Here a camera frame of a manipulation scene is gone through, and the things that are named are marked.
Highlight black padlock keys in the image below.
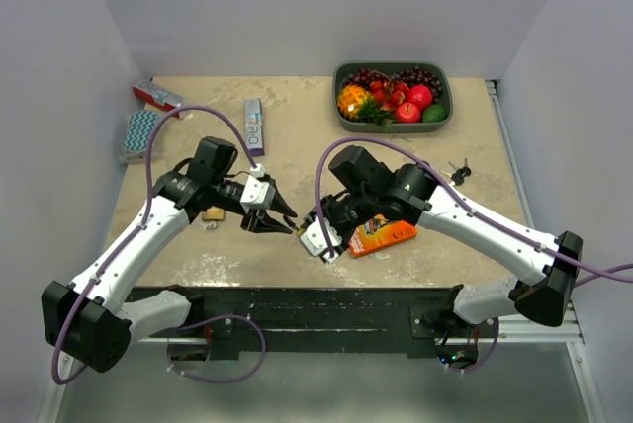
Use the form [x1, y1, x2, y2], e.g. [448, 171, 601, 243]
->
[441, 158, 472, 186]

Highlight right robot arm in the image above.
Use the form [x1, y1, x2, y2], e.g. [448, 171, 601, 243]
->
[300, 146, 583, 337]

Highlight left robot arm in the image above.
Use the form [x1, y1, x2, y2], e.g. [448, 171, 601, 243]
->
[42, 136, 296, 373]

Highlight orange razor box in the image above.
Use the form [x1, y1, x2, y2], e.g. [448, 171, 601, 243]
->
[348, 214, 417, 258]

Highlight brass padlock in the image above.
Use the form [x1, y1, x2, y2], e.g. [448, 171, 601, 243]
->
[201, 207, 226, 222]

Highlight purple toothpaste box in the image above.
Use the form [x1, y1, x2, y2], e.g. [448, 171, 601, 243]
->
[244, 98, 265, 156]

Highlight orange pineapple toy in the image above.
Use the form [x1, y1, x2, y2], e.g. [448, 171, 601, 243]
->
[336, 84, 372, 122]

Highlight red apple front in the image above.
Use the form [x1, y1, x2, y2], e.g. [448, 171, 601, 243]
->
[394, 102, 421, 124]

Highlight red apple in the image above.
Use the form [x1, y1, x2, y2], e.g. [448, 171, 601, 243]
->
[394, 102, 421, 124]
[406, 84, 433, 111]

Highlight red strawberries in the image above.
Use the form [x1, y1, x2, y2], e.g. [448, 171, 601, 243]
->
[369, 80, 409, 111]

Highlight blue zigzag sponge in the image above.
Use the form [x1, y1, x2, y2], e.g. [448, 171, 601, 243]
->
[119, 110, 161, 165]

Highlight red apple back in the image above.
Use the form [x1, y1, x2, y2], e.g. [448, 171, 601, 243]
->
[406, 84, 433, 111]

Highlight grey fruit tray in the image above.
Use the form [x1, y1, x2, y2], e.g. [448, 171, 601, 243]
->
[332, 61, 453, 133]

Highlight red toothpaste box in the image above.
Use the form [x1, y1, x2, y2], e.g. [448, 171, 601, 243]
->
[132, 80, 186, 113]

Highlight dark grapes bunch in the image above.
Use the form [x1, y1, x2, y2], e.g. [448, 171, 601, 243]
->
[342, 66, 445, 98]

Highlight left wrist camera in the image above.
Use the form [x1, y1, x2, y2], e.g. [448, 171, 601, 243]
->
[240, 163, 273, 212]

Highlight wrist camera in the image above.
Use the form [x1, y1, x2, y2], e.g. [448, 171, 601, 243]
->
[299, 220, 344, 263]
[240, 163, 273, 212]

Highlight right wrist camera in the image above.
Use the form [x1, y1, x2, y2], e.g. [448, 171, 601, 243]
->
[299, 220, 344, 263]

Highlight black base frame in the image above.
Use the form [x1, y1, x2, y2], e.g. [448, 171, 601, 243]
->
[155, 287, 497, 360]

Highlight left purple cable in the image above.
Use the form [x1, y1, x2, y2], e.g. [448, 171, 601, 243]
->
[50, 105, 268, 385]

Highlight purple cable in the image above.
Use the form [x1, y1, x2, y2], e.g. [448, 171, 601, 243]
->
[50, 105, 268, 385]
[314, 136, 633, 375]

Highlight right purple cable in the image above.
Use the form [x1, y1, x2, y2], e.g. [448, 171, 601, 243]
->
[314, 136, 633, 375]

